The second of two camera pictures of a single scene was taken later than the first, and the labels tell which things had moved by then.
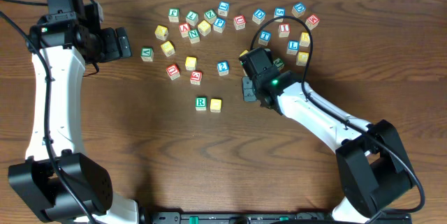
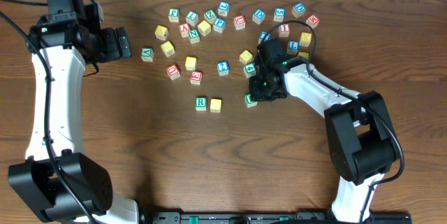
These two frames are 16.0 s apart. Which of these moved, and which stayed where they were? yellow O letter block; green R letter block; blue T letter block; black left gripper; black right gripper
Moved: black right gripper
Stayed: yellow O letter block; blue T letter block; green R letter block; black left gripper
